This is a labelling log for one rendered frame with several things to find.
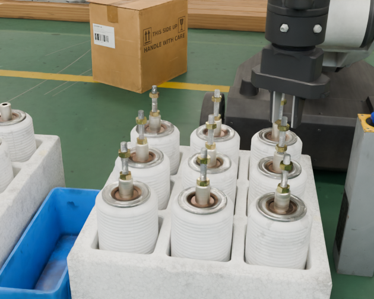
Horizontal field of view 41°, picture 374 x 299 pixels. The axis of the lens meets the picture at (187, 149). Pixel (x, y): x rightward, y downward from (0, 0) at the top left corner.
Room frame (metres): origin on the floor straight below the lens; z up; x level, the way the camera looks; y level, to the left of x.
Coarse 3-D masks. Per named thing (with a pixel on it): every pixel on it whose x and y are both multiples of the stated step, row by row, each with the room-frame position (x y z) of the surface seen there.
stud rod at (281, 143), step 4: (284, 116) 0.75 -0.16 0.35; (284, 120) 0.74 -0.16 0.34; (284, 124) 0.74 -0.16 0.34; (280, 132) 0.74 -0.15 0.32; (284, 132) 0.74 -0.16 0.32; (280, 136) 0.74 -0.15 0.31; (284, 136) 0.74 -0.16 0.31; (280, 140) 0.74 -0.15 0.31; (284, 140) 0.74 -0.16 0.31; (280, 144) 0.74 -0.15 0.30; (284, 144) 0.74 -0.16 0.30; (280, 152) 0.74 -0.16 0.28
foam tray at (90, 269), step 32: (96, 224) 0.68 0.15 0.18; (160, 224) 0.70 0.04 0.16; (320, 224) 0.69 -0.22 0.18; (96, 256) 0.60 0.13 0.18; (128, 256) 0.60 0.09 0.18; (160, 256) 0.60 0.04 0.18; (320, 256) 0.60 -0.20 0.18; (96, 288) 0.59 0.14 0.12; (128, 288) 0.58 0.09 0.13; (160, 288) 0.57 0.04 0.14; (192, 288) 0.57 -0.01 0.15; (224, 288) 0.56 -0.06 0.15; (256, 288) 0.56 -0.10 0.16; (288, 288) 0.55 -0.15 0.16; (320, 288) 0.55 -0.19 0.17
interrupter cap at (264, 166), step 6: (270, 156) 0.78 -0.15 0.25; (258, 162) 0.76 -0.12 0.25; (264, 162) 0.76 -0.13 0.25; (270, 162) 0.76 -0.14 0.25; (294, 162) 0.76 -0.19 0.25; (258, 168) 0.74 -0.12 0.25; (264, 168) 0.74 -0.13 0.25; (270, 168) 0.74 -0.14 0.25; (294, 168) 0.74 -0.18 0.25; (300, 168) 0.74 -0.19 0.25; (264, 174) 0.72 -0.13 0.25; (270, 174) 0.72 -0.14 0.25; (276, 174) 0.72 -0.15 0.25; (294, 174) 0.72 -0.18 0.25
